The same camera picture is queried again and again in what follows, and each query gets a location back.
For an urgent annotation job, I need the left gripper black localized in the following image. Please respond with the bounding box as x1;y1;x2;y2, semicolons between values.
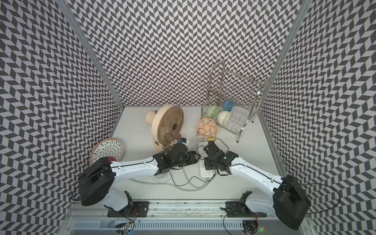
172;150;202;168

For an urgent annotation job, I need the white power strip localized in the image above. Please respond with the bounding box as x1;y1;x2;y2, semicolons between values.
196;142;214;179

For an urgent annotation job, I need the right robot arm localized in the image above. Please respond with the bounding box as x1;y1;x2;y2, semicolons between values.
203;142;311;230

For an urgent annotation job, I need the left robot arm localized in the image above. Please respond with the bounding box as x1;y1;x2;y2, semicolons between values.
78;143;198;212

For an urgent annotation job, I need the small orange desk fan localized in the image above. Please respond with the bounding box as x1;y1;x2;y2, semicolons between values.
196;118;217;137

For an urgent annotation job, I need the small white desk fan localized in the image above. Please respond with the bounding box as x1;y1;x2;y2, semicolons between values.
152;171;175;183

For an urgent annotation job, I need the large beige desk fan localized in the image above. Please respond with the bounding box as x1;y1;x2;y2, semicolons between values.
145;104;184;152

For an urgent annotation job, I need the white bowl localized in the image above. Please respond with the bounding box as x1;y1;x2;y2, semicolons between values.
216;111;231;126

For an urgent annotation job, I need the green bowl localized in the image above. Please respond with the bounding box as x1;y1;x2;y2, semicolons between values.
205;105;220;119

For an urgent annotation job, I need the blue bowl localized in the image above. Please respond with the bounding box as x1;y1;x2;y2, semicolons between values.
222;100;234;112

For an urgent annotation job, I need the metal dish rack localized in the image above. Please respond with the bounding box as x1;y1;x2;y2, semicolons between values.
201;61;271;142

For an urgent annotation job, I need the patterned plate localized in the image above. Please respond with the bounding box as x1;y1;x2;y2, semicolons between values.
90;138;123;165

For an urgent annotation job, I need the black thin cable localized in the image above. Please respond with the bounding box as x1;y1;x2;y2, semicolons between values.
169;170;216;188

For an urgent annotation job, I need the white power strip cable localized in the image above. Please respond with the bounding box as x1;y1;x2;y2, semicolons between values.
129;168;216;192

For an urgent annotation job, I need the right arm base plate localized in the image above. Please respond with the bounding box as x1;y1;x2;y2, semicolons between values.
224;201;256;218

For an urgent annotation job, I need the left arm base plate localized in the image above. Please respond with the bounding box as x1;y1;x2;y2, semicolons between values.
107;201;150;218

